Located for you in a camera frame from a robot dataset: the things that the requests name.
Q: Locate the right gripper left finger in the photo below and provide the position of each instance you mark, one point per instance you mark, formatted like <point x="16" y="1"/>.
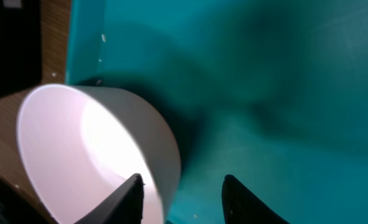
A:
<point x="124" y="205"/>

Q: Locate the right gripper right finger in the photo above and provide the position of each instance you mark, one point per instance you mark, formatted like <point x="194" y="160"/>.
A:
<point x="240" y="205"/>

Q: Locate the small pink bowl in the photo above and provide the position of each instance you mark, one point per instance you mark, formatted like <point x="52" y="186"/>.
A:
<point x="78" y="144"/>

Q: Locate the teal plastic tray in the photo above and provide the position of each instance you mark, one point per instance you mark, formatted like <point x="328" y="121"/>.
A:
<point x="272" y="92"/>

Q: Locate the black tray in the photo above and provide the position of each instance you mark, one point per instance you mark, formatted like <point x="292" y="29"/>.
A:
<point x="20" y="46"/>

